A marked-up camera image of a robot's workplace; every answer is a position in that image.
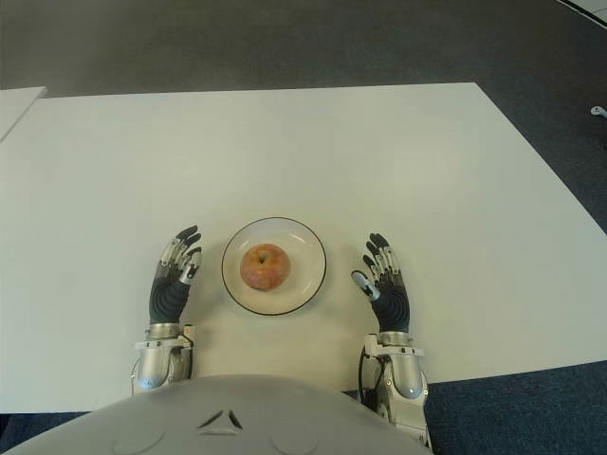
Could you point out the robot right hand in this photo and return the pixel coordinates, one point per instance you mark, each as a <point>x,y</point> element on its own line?
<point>393,303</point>

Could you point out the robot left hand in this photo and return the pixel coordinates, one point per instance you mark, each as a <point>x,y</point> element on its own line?
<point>168,298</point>

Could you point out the red apple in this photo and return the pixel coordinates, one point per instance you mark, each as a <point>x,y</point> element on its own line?
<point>264,266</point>

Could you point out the white plate black rim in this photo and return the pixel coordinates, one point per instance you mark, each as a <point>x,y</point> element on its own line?
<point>306,291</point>

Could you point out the grey robot torso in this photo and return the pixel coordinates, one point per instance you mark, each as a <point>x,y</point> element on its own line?
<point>227,422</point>

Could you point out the white side table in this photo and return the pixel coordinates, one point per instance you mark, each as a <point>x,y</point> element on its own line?
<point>19,109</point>

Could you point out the small white floor object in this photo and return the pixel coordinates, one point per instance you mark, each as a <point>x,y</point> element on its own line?
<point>598,111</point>

